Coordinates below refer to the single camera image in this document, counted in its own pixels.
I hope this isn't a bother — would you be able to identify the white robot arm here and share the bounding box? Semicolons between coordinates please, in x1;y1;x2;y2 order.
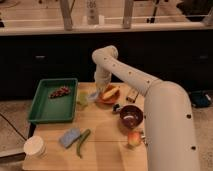
92;45;200;171

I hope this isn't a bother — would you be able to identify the dark teal bag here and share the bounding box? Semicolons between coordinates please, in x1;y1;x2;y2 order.
189;91;212;108

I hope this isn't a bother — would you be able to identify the red grapes bunch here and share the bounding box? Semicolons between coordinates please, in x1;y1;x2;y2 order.
49;86;71;98

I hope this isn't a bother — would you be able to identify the yellow banana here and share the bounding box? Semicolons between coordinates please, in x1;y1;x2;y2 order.
102;87;119;100

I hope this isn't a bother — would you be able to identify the small pale towel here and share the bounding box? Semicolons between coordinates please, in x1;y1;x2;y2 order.
87;92;99;102

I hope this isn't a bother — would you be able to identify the small dark toy object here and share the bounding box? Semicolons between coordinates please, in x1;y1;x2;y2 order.
113;104;121;112

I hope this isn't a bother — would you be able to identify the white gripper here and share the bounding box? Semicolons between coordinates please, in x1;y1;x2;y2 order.
94;66;111;92

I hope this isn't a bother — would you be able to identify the black cable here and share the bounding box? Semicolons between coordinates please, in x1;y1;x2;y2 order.
0;113;28;142

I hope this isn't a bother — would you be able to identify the blue sponge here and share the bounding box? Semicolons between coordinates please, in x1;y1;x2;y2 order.
59;128;81;148

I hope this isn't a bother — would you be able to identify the small brown box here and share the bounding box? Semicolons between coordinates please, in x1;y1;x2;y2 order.
126;89;139;103

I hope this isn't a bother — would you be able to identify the green chili pepper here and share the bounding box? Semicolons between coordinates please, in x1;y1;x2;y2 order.
76;129;91;158

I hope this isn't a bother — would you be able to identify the green plastic tray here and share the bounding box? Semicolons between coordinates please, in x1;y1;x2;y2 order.
28;78;78;124

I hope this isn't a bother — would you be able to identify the orange plate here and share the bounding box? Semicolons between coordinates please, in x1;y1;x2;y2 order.
97;85;120;104

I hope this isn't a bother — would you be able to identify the white paper cup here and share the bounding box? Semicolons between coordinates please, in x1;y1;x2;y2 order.
23;136;45;157

